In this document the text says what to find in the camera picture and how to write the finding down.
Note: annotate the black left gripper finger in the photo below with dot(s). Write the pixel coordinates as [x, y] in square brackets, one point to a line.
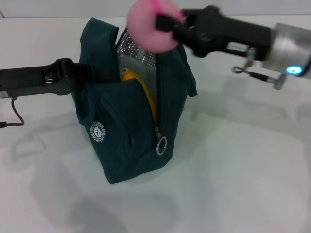
[92, 74]

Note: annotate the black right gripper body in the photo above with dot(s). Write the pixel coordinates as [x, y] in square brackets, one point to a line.
[218, 34]

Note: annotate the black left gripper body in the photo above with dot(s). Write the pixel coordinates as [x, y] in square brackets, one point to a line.
[29, 80]

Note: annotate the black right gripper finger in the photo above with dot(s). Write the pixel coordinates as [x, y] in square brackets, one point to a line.
[166, 22]

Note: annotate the pink ball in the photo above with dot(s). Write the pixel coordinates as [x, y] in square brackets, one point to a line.
[143, 31]

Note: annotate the yellow banana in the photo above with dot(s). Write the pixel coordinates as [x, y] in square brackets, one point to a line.
[148, 92]

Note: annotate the dark teal lunch bag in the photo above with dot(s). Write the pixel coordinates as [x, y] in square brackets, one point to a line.
[121, 145]

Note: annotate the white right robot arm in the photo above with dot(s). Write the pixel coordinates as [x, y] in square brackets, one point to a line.
[289, 46]

